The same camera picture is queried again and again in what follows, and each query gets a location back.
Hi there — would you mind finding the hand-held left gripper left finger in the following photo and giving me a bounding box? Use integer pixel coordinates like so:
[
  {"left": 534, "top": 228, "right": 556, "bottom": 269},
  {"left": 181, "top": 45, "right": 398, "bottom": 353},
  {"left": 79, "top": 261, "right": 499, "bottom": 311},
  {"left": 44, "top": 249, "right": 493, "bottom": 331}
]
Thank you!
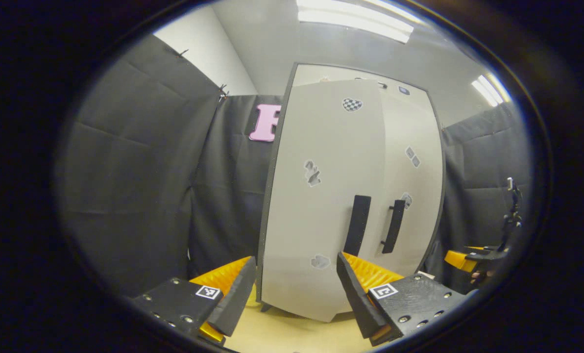
[{"left": 128, "top": 256, "right": 257, "bottom": 348}]

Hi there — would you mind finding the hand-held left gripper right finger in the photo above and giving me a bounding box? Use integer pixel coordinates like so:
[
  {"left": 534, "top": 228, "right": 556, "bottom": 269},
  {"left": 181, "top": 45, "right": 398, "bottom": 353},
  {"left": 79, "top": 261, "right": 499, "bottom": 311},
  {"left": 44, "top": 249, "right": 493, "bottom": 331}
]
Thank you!
[{"left": 336, "top": 252, "right": 469, "bottom": 347}]

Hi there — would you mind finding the white cabinet door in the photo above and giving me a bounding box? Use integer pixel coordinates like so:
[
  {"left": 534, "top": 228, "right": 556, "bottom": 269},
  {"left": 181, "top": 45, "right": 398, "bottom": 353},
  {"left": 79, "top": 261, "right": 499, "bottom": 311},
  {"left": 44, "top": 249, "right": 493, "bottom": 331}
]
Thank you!
[
  {"left": 378, "top": 83, "right": 444, "bottom": 275},
  {"left": 260, "top": 78, "right": 388, "bottom": 323}
]

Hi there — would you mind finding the white shoe cabinet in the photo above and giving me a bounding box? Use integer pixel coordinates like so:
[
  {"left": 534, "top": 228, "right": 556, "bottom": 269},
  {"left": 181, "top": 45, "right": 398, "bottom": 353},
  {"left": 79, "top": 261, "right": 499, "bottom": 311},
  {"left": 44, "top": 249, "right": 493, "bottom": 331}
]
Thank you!
[{"left": 257, "top": 63, "right": 445, "bottom": 314}]

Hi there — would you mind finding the black backdrop cloth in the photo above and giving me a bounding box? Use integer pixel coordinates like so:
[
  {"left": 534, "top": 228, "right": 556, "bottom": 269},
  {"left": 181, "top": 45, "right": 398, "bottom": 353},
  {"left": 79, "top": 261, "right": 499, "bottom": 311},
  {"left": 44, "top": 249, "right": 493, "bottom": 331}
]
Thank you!
[
  {"left": 59, "top": 34, "right": 283, "bottom": 295},
  {"left": 427, "top": 103, "right": 533, "bottom": 290}
]

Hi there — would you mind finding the ceiling light panel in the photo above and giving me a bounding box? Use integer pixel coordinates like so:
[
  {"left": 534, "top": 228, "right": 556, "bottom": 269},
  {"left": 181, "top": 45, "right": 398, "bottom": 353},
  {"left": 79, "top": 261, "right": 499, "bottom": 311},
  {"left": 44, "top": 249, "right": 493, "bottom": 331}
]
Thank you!
[
  {"left": 471, "top": 74, "right": 511, "bottom": 107},
  {"left": 297, "top": 0, "right": 415, "bottom": 44}
]

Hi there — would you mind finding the black door handle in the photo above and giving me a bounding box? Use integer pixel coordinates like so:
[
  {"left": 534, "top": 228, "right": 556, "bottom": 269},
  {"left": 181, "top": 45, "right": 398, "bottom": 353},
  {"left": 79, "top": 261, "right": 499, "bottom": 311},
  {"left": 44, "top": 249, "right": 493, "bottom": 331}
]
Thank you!
[
  {"left": 343, "top": 195, "right": 372, "bottom": 256},
  {"left": 381, "top": 200, "right": 406, "bottom": 254}
]

